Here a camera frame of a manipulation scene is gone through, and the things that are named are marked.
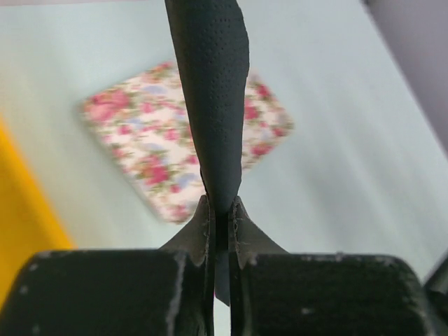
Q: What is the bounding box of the yellow plastic bin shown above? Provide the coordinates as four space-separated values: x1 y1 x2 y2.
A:
1 122 75 302

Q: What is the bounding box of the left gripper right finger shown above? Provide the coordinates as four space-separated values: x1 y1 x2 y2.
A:
228 198 438 335

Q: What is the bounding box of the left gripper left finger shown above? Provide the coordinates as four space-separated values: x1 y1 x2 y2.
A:
1 197 214 335

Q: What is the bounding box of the floral pattern tray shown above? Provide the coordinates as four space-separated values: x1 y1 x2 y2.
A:
80 62 294 224

